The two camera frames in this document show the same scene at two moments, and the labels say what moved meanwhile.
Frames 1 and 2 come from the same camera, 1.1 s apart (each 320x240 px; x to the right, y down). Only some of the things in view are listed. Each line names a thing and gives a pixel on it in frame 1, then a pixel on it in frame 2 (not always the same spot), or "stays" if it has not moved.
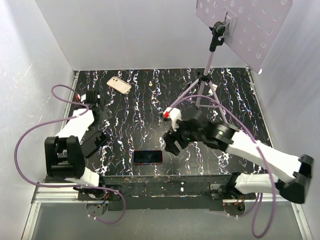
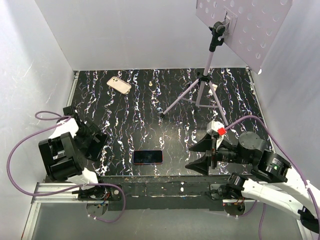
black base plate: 165,192 stays
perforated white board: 252,27 stays
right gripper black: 171,137 → 200,164
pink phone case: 119,85 stays
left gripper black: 103,113 → 92,130
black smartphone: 146,157 stays
